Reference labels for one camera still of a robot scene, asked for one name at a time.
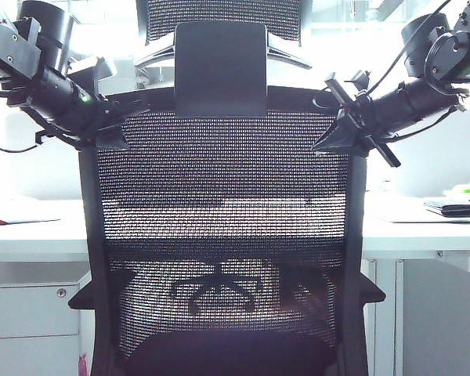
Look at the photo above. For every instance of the black chair star base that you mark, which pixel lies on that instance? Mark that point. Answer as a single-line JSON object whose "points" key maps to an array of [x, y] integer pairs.
{"points": [[219, 280]]}

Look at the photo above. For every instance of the white printed paper sheet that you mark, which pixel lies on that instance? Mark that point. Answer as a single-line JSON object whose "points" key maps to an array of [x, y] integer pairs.
{"points": [[15, 219]]}

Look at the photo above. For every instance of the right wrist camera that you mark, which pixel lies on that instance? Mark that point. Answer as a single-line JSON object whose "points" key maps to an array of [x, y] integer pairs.
{"points": [[360, 80]]}

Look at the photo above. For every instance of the dark flat rectangular device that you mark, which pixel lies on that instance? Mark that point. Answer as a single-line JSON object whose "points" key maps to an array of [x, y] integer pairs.
{"points": [[434, 203]]}

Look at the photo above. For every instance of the black soft pouch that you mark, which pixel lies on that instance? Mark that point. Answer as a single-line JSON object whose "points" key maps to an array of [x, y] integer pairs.
{"points": [[462, 211]]}

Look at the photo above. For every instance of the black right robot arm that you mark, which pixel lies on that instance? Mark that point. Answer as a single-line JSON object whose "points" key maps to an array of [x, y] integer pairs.
{"points": [[415, 105]]}

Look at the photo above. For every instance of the grey desk partition screen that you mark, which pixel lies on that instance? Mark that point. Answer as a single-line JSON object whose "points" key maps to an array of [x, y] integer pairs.
{"points": [[446, 168], [43, 176]]}

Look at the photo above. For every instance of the white drawer cabinet with lock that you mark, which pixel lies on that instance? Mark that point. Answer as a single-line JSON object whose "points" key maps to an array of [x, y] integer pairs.
{"points": [[23, 313]]}

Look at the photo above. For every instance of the white square table leg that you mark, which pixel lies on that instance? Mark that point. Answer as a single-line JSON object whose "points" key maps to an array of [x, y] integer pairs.
{"points": [[384, 333]]}

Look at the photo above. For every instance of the white side cabinet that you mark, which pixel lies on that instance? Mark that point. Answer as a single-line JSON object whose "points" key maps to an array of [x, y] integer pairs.
{"points": [[442, 321]]}

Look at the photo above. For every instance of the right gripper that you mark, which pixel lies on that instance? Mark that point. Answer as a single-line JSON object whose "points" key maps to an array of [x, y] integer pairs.
{"points": [[360, 115]]}

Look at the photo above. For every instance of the black mesh office chair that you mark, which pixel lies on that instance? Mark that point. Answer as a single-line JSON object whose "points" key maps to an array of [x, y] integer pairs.
{"points": [[219, 176]]}

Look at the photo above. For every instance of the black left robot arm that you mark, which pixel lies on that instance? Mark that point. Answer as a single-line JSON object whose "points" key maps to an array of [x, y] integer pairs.
{"points": [[58, 98]]}

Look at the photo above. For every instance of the cup with green lid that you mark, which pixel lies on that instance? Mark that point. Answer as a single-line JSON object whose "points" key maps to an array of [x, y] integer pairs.
{"points": [[468, 189]]}

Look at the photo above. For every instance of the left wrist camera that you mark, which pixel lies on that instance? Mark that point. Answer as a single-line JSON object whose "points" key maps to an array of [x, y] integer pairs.
{"points": [[94, 66]]}

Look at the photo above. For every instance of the small pink item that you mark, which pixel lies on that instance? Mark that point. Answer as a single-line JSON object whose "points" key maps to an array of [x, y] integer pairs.
{"points": [[83, 366]]}

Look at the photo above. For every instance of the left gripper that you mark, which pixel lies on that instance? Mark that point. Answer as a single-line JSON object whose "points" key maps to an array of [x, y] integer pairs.
{"points": [[98, 117]]}

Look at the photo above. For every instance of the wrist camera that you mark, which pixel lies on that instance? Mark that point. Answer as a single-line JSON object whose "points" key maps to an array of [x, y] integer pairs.
{"points": [[94, 66], [360, 80]]}

